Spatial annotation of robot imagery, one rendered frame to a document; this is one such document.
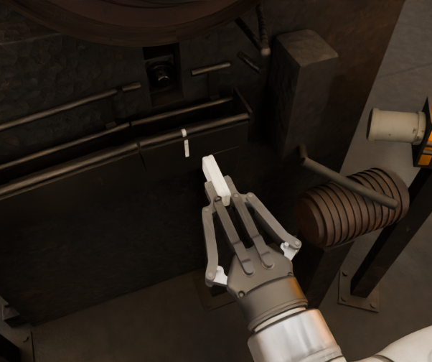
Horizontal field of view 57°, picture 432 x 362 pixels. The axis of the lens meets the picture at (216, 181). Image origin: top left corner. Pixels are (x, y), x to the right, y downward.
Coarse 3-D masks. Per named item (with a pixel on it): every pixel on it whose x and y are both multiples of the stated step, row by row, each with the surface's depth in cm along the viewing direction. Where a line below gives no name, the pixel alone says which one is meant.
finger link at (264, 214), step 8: (248, 192) 53; (248, 200) 52; (256, 200) 52; (248, 208) 54; (256, 208) 52; (264, 208) 52; (256, 216) 52; (264, 216) 51; (272, 216) 51; (264, 224) 52; (272, 224) 50; (280, 224) 50; (272, 232) 51; (280, 232) 50; (280, 240) 50; (288, 240) 49; (296, 240) 49; (296, 248) 49
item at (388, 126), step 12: (372, 108) 73; (372, 120) 71; (384, 120) 71; (396, 120) 70; (408, 120) 70; (420, 120) 69; (372, 132) 71; (384, 132) 71; (396, 132) 71; (408, 132) 70; (420, 132) 69
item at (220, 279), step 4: (220, 268) 47; (220, 272) 47; (216, 276) 47; (220, 276) 47; (224, 276) 47; (216, 280) 47; (220, 280) 47; (224, 280) 47; (216, 284) 47; (220, 284) 47; (224, 284) 47
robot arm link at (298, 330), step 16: (272, 320) 42; (288, 320) 41; (304, 320) 41; (320, 320) 42; (256, 336) 42; (272, 336) 40; (288, 336) 40; (304, 336) 40; (320, 336) 40; (256, 352) 42; (272, 352) 40; (288, 352) 39; (304, 352) 39; (320, 352) 39; (336, 352) 40
